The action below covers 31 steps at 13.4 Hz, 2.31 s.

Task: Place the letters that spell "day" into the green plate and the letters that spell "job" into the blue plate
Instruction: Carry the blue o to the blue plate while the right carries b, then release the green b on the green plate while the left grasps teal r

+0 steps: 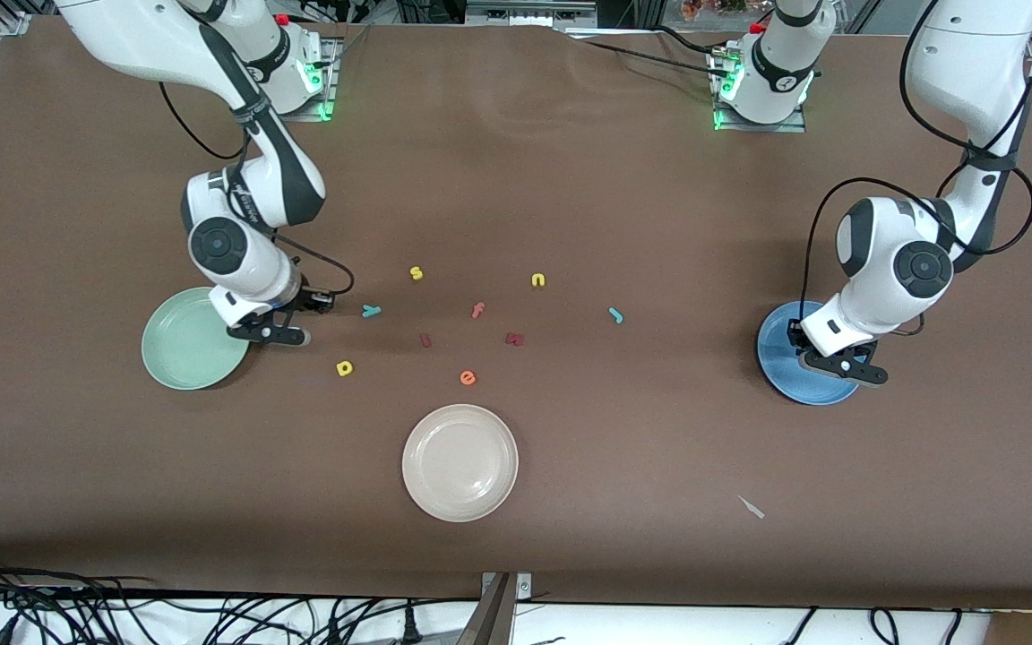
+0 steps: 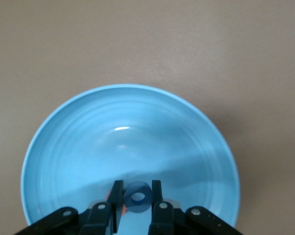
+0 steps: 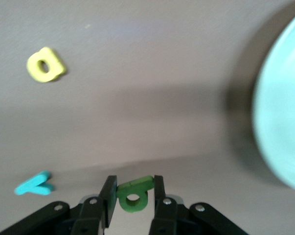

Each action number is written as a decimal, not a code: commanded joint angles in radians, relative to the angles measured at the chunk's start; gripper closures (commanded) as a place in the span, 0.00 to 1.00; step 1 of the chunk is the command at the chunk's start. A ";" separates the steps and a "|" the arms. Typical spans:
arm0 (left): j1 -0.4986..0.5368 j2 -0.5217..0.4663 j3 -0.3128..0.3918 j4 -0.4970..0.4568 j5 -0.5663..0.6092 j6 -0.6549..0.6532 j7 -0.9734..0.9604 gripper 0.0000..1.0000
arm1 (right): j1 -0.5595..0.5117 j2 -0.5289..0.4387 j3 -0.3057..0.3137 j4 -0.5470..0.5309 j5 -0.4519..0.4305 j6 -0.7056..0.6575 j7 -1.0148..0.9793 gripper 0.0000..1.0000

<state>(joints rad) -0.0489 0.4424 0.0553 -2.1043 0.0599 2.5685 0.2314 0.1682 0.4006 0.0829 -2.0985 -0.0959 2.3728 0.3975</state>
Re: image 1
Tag blue plate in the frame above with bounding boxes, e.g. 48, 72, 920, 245
756, 302, 867, 406

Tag light green plate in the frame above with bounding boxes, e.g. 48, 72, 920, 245
142, 287, 253, 391

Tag cream white plate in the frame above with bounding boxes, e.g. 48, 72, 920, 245
401, 404, 520, 523

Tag grey metal box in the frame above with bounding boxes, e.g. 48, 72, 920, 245
465, 0, 599, 28

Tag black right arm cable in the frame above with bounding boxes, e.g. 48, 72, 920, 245
158, 81, 357, 298

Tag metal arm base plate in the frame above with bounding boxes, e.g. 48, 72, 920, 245
711, 45, 809, 134
279, 36, 339, 123

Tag thin black cable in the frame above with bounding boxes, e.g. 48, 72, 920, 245
780, 607, 820, 645
868, 607, 904, 645

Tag black metal frame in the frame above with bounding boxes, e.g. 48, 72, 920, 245
398, 0, 468, 25

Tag black cable on table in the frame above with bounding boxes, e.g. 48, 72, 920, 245
570, 25, 736, 80

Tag metal camera mounting post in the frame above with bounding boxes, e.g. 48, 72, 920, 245
456, 572, 535, 645

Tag tangled black cables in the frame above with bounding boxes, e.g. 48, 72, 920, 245
0, 555, 481, 645

